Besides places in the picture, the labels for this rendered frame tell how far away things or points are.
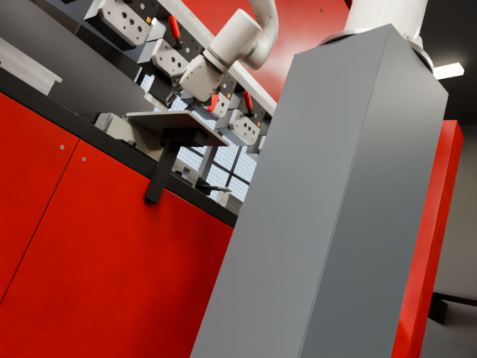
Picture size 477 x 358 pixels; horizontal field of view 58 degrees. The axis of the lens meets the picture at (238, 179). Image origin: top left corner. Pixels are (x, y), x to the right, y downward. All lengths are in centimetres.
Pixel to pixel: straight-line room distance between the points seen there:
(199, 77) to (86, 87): 72
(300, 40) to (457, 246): 369
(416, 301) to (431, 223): 52
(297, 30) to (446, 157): 171
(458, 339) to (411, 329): 203
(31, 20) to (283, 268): 144
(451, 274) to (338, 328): 464
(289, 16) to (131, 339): 136
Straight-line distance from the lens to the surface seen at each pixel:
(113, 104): 191
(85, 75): 185
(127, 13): 132
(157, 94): 139
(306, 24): 204
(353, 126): 57
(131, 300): 123
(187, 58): 144
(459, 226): 530
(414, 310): 301
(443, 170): 327
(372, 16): 74
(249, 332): 55
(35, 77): 117
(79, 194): 108
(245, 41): 121
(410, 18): 76
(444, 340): 504
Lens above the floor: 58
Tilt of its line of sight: 16 degrees up
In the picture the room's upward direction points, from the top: 20 degrees clockwise
